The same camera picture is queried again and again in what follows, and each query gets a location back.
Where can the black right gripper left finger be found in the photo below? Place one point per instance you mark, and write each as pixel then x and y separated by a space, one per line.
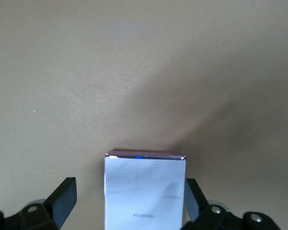
pixel 38 215

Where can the light purple card box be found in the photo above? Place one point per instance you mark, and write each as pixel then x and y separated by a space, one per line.
pixel 144 191

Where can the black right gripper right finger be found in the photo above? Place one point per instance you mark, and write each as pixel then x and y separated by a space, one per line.
pixel 218 219

